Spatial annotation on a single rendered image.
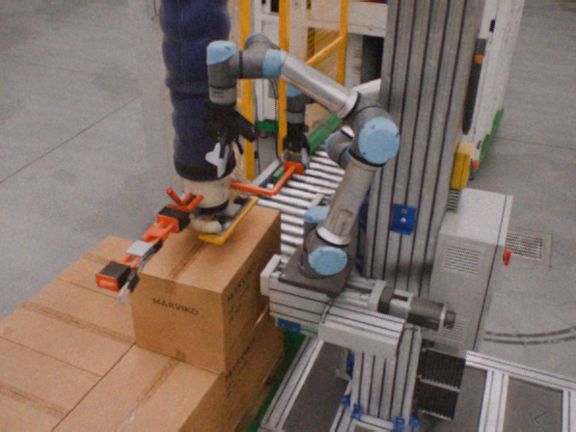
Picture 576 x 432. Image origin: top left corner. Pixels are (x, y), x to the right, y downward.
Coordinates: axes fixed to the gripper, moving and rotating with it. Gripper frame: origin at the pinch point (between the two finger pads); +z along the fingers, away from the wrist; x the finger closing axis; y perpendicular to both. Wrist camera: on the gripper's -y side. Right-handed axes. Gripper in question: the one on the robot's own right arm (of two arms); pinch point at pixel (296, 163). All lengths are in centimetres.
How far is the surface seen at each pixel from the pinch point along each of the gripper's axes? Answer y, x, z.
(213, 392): 66, -9, 69
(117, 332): 55, -59, 64
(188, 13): 41, -22, -67
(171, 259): 49, -33, 24
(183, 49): 41, -24, -56
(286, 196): -74, -32, 63
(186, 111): 40, -26, -34
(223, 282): 54, -8, 24
